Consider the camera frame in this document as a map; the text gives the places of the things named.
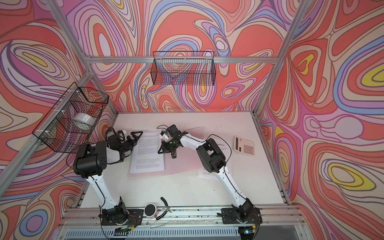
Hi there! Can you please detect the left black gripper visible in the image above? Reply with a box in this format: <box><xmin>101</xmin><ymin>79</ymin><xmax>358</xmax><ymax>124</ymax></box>
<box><xmin>118</xmin><ymin>131</ymin><xmax>142</xmax><ymax>154</ymax></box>

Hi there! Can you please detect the pink paper folder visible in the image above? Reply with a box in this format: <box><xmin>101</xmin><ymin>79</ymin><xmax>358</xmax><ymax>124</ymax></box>
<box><xmin>127</xmin><ymin>126</ymin><xmax>211</xmax><ymax>178</ymax></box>

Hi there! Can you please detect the printed paper sheet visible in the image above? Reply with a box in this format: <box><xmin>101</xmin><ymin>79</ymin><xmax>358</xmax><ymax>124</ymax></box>
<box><xmin>197</xmin><ymin>142</ymin><xmax>232</xmax><ymax>181</ymax></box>
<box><xmin>130</xmin><ymin>130</ymin><xmax>165</xmax><ymax>174</ymax></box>

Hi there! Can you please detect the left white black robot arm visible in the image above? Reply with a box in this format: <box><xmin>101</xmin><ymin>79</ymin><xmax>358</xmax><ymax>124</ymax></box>
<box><xmin>72</xmin><ymin>127</ymin><xmax>144</xmax><ymax>225</ymax></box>

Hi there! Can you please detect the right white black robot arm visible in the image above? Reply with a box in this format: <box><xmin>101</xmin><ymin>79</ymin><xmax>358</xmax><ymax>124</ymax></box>
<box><xmin>158</xmin><ymin>125</ymin><xmax>255</xmax><ymax>223</ymax></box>

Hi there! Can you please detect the white tape roll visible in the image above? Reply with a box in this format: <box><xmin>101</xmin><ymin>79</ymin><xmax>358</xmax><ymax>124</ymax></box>
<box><xmin>72</xmin><ymin>113</ymin><xmax>96</xmax><ymax>131</ymax></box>

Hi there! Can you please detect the round black white puck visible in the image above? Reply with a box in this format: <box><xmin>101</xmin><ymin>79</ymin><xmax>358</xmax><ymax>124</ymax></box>
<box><xmin>144</xmin><ymin>203</ymin><xmax>159</xmax><ymax>219</ymax></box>

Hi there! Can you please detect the pink white calculator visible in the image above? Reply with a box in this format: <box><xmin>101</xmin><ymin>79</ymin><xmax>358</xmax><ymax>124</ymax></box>
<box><xmin>234</xmin><ymin>136</ymin><xmax>255</xmax><ymax>156</ymax></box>

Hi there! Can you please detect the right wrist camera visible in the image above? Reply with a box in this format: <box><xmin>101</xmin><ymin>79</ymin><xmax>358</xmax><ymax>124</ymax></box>
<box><xmin>160</xmin><ymin>131</ymin><xmax>170</xmax><ymax>142</ymax></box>

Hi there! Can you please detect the black curved cable piece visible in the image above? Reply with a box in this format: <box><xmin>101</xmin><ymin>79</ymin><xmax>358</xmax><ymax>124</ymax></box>
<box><xmin>155</xmin><ymin>196</ymin><xmax>171</xmax><ymax>221</ymax></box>

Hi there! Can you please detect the side black wire basket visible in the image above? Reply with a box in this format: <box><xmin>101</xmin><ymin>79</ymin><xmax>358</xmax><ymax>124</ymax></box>
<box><xmin>33</xmin><ymin>83</ymin><xmax>109</xmax><ymax>153</ymax></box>

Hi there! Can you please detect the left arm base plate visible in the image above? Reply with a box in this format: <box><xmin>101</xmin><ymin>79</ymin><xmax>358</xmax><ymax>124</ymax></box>
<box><xmin>101</xmin><ymin>209</ymin><xmax>144</xmax><ymax>227</ymax></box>

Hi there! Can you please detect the back black wire basket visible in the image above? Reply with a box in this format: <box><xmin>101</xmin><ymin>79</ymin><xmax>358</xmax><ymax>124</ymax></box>
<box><xmin>151</xmin><ymin>51</ymin><xmax>216</xmax><ymax>87</ymax></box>

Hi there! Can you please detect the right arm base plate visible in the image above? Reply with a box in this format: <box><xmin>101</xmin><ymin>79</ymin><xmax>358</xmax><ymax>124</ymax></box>
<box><xmin>217</xmin><ymin>208</ymin><xmax>263</xmax><ymax>225</ymax></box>

